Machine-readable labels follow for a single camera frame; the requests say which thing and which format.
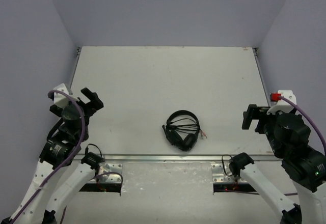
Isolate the black headset with microphone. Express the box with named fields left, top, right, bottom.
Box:
left=162, top=110, right=206, bottom=152

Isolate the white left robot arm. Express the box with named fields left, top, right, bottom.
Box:
left=2, top=84, right=104, bottom=223

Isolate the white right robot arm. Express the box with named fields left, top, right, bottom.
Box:
left=229, top=104, right=325, bottom=223

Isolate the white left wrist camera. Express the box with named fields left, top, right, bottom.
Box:
left=48, top=83, right=79, bottom=108

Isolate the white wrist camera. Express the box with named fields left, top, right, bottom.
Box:
left=267, top=90, right=297, bottom=115
left=48, top=83, right=79, bottom=108

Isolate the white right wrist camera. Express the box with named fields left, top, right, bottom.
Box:
left=267, top=90, right=297, bottom=115

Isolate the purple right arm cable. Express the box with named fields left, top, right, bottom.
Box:
left=280, top=95, right=326, bottom=197

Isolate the thin black left base wire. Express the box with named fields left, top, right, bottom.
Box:
left=85, top=144, right=105, bottom=163

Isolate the thin black base wire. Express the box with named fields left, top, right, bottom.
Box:
left=85, top=144, right=105, bottom=163
left=221, top=153, right=242, bottom=184

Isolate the thin black right base wire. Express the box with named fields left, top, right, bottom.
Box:
left=221, top=153, right=242, bottom=184

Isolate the left aluminium base plate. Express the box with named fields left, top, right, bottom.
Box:
left=89, top=162, right=123, bottom=184

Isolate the aluminium base plate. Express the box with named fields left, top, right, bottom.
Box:
left=89, top=162, right=123, bottom=184
left=211, top=161, right=247, bottom=184

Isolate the aluminium table rail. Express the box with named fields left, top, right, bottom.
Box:
left=101, top=153, right=281, bottom=162

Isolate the right aluminium base plate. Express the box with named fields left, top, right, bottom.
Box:
left=211, top=161, right=247, bottom=184

